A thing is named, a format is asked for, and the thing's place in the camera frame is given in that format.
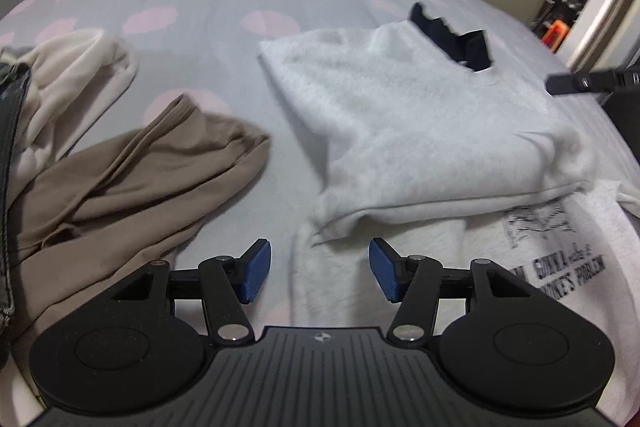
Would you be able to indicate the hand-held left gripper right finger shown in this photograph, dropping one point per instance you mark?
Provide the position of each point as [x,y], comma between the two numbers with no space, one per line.
[385,272]

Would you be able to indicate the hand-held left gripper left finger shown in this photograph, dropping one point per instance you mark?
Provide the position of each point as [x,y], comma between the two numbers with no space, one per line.
[257,269]

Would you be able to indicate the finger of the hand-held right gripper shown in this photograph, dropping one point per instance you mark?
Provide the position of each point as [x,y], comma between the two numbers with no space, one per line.
[585,83]

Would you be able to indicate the navy blue shirt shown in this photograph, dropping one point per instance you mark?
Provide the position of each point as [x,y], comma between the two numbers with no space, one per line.
[465,47]

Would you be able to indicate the white sweatshirt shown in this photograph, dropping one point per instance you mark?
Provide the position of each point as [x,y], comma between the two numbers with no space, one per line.
[425,132]

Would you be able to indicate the orange object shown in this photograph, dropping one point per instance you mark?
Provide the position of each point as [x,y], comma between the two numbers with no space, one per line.
[556,34]

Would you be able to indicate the beige garment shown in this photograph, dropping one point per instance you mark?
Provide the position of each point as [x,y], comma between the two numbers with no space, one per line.
[125,192]

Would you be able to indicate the polka dot bed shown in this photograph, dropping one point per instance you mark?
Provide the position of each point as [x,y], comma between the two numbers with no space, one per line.
[200,32]

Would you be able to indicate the cream garment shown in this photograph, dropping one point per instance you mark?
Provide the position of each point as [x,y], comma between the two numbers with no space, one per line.
[75,72]

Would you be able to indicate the camouflage pants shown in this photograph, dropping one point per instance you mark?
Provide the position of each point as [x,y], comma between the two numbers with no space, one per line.
[10,147]

